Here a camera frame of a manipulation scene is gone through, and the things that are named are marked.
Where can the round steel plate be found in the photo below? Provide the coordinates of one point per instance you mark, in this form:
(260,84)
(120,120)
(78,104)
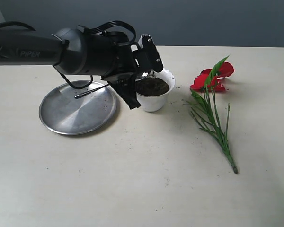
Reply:
(60,112)

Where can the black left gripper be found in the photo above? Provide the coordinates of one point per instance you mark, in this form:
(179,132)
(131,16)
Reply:
(106,57)

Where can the dark potting soil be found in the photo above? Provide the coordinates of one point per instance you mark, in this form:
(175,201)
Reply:
(151,87)

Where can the artificial red flower stem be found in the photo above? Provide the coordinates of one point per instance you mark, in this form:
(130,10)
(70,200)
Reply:
(204,107)

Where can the white ceramic flower pot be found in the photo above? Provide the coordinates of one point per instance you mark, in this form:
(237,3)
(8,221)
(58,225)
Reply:
(154,103)

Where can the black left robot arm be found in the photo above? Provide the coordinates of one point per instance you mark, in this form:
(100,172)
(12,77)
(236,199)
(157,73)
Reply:
(79,51)

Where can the steel spork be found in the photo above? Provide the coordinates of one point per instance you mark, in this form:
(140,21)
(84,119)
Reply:
(143,76)

